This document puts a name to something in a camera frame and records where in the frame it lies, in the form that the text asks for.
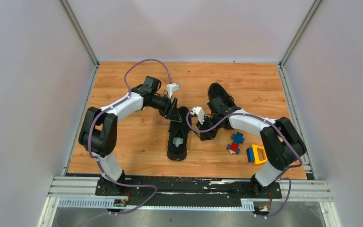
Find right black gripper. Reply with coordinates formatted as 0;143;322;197
197;115;222;141

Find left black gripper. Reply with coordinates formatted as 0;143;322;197
147;94;182;122

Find black shoe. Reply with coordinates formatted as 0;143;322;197
167;106;192;161
208;83;241;125

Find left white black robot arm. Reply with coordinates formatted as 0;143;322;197
78;76;182;195

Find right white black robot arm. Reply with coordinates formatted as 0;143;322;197
189;97;307;198

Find blue red toy block car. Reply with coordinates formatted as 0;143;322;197
226;132;245;154

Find yellow blue toy block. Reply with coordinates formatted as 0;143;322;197
246;144;268;165

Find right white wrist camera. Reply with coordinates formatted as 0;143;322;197
190;106;205;125

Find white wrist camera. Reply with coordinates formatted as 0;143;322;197
166;83;180;99
190;106;205;125

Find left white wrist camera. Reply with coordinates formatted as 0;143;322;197
166;83;180;99

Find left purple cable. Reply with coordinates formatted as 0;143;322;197
87;59;173;215

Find purple cable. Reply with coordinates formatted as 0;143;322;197
87;59;173;215
186;109;303;219

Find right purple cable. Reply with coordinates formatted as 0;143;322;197
186;109;303;219

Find white slotted cable duct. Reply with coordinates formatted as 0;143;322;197
58;198;255;211

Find aluminium frame rail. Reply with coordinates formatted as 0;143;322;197
48;176;333;202

